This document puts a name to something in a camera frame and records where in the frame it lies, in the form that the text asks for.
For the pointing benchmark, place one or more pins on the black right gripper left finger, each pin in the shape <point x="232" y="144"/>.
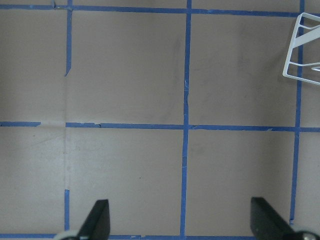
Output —
<point x="97" y="225"/>

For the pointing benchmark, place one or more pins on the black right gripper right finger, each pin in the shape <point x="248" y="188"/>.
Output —
<point x="266" y="223"/>

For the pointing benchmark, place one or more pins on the white wire cup rack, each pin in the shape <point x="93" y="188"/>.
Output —
<point x="302" y="62"/>

